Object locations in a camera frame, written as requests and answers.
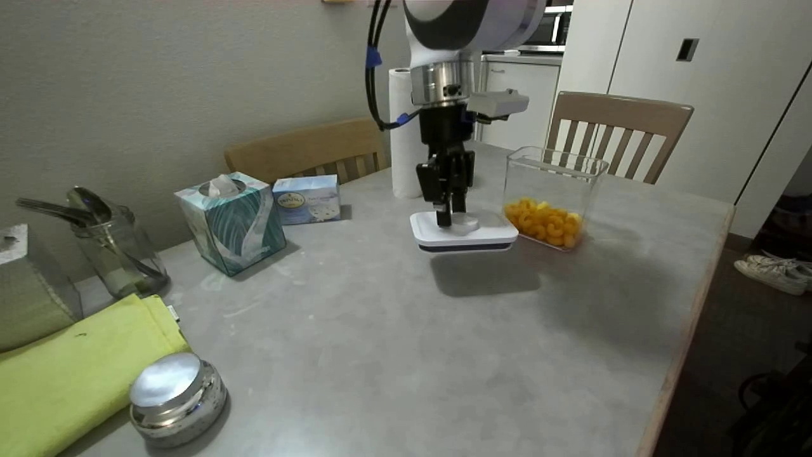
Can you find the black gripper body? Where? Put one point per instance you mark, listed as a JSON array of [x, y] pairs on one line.
[[444, 131]]

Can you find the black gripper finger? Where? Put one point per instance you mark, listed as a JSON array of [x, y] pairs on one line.
[[461, 180], [442, 198]]

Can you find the white rectangular storage lid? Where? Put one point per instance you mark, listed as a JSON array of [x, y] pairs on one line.
[[472, 235]]

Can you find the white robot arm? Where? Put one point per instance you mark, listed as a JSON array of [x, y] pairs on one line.
[[461, 25]]

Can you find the clear plastic storage bowl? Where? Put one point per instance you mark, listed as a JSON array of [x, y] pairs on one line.
[[558, 178]]

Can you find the white paper towel roll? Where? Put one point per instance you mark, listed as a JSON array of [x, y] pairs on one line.
[[402, 161]]

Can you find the yellow puffed snack pieces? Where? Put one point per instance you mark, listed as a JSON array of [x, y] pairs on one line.
[[546, 221]]

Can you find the flat light blue tissue box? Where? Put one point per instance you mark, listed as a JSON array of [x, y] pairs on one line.
[[305, 202]]

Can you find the cardboard box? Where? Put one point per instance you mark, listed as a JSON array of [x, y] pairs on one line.
[[305, 148]]

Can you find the dark microwave oven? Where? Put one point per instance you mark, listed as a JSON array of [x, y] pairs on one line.
[[553, 25]]

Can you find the pale wooden slat-back chair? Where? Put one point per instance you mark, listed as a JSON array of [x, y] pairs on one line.
[[623, 115]]

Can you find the teal patterned tissue box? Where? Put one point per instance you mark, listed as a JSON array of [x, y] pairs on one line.
[[229, 224]]

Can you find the white shoes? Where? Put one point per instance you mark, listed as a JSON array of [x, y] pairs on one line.
[[775, 273]]

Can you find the round silver metal tin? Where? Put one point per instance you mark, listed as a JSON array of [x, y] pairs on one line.
[[178, 397]]

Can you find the lime green cloth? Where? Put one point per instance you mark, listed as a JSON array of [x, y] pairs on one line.
[[67, 370]]

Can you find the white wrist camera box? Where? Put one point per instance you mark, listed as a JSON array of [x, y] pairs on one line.
[[497, 101]]

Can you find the dark wall outlet plate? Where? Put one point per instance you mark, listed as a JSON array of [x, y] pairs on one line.
[[688, 48]]

